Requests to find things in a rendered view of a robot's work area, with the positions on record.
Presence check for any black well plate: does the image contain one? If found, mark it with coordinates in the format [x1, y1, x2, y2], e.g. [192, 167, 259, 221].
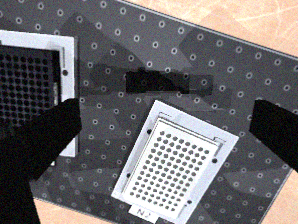
[0, 45, 61, 130]

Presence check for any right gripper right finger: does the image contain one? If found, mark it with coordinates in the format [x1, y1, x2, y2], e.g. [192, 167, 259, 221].
[249, 100, 298, 173]

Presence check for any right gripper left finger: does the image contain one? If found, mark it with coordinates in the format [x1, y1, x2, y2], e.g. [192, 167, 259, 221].
[0, 98, 82, 224]

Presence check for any dark grey perforated base plate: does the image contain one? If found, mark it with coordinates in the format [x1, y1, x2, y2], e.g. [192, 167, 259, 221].
[0, 0, 298, 224]

